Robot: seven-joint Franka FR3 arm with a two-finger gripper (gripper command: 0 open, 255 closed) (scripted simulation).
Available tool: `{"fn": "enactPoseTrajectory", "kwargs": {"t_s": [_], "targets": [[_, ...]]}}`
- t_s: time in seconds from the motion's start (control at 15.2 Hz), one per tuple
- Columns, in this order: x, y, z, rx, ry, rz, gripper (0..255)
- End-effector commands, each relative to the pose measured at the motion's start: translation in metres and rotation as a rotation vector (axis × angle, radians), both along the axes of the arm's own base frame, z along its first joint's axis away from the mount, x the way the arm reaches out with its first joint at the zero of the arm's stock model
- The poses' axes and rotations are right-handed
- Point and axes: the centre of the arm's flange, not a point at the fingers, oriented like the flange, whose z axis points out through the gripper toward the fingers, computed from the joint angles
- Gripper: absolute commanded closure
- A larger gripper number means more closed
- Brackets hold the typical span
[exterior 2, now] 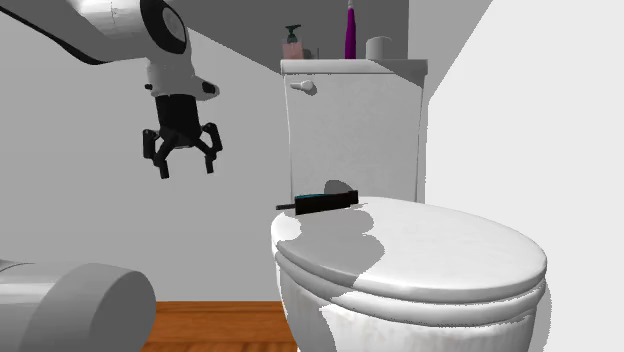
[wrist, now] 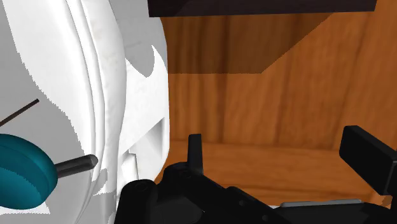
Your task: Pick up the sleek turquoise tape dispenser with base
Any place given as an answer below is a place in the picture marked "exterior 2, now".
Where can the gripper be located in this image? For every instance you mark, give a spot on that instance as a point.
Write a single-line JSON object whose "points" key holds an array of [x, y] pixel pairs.
{"points": [[177, 117]]}

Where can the white toilet paper roll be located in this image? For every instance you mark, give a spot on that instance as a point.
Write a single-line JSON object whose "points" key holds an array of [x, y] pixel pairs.
{"points": [[378, 48]]}

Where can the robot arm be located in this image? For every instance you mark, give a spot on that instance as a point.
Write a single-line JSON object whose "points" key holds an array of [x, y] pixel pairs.
{"points": [[122, 24]]}

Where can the pink soap dispenser bottle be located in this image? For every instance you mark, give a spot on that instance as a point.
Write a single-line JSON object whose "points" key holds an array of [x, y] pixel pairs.
{"points": [[293, 44]]}

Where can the black and teal flat tool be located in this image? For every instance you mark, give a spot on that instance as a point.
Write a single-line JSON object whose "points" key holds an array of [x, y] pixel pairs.
{"points": [[324, 202]]}

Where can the purple electric toothbrush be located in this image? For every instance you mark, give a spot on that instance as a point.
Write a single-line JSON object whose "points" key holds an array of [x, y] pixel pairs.
{"points": [[350, 34]]}

